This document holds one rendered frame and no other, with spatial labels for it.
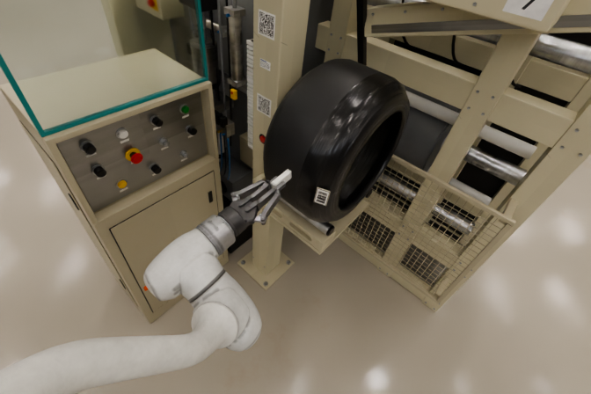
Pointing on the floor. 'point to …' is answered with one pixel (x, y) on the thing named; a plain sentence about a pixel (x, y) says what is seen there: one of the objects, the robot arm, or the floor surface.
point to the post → (288, 22)
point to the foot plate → (262, 273)
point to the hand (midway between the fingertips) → (281, 179)
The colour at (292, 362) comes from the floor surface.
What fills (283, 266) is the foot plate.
